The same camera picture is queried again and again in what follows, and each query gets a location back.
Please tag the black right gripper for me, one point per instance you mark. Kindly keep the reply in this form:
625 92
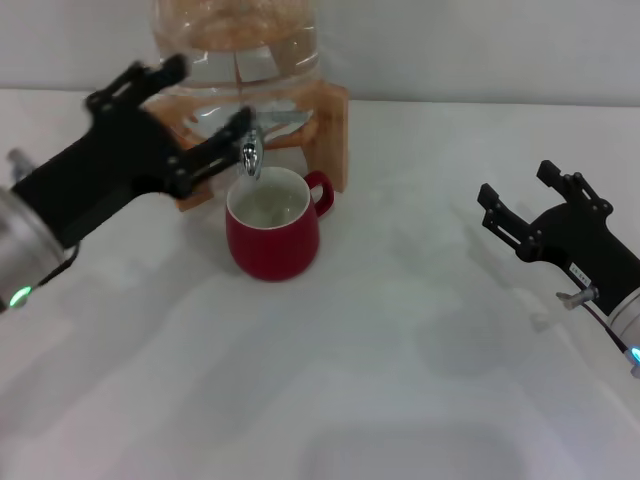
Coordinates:
580 250

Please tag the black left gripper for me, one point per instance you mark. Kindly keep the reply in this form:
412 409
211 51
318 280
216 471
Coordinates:
105 170

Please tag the chrome faucet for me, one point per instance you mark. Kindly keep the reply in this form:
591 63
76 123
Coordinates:
251 150

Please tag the red cup white inside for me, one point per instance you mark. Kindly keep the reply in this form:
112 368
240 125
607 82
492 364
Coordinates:
275 250

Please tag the glass water dispenser jar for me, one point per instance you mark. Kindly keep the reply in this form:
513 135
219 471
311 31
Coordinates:
240 50

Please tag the wooden dispenser stand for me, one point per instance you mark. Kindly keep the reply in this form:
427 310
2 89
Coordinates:
330 130

